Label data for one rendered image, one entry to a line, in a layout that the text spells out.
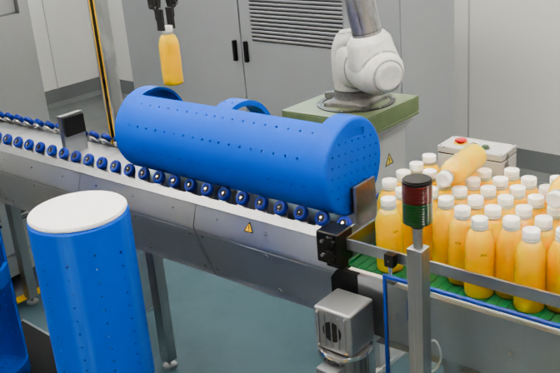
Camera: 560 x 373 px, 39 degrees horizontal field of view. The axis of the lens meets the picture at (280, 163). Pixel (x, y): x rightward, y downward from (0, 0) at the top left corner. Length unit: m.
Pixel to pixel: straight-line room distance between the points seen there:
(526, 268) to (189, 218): 1.15
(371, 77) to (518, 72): 2.51
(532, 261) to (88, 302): 1.18
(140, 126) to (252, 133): 0.47
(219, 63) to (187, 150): 2.30
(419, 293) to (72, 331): 1.03
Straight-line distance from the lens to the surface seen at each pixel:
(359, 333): 2.00
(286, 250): 2.29
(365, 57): 2.60
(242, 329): 3.55
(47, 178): 3.13
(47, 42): 7.65
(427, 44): 4.06
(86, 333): 2.30
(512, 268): 1.90
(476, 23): 5.08
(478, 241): 1.86
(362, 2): 2.60
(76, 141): 3.14
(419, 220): 1.66
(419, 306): 1.77
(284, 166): 2.17
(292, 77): 4.31
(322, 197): 2.13
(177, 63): 2.65
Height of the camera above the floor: 1.87
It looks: 20 degrees down
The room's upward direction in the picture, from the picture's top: 5 degrees counter-clockwise
